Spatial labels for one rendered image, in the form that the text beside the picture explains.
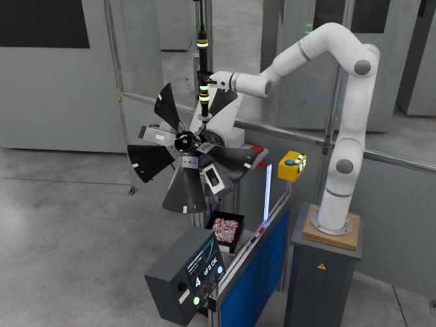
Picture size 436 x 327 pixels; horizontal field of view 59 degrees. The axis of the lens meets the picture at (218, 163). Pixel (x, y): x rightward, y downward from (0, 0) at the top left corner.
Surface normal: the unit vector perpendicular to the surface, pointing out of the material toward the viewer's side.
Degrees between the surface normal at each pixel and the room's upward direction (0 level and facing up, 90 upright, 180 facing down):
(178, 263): 15
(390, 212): 90
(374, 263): 90
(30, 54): 90
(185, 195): 50
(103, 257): 0
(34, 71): 90
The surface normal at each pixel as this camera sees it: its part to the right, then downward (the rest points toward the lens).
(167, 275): -0.23, -0.89
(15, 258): -0.01, -0.85
